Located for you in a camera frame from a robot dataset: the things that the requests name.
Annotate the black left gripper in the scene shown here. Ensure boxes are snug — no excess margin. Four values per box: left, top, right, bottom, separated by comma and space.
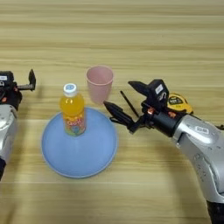
0, 68, 37, 111

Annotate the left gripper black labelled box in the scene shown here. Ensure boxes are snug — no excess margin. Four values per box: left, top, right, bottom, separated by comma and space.
0, 70, 15, 88

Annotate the yellow black tape measure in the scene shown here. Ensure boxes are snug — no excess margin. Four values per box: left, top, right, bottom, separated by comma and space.
167, 92, 194, 116

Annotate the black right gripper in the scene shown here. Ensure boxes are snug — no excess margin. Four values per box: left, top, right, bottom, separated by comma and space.
103, 80, 182, 138

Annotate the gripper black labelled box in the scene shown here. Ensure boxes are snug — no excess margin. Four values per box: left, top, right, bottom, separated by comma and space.
146, 79, 171, 110
0, 70, 15, 88

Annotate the blue round plate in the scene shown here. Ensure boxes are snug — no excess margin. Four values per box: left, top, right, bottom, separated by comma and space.
40, 106, 119, 179

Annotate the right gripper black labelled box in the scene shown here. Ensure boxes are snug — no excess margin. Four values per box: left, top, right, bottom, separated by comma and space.
146, 79, 171, 110

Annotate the orange juice bottle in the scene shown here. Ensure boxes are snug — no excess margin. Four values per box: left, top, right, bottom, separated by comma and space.
59, 82, 88, 137

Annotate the pink plastic cup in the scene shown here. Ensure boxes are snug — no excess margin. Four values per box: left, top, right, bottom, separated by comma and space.
85, 65, 115, 106

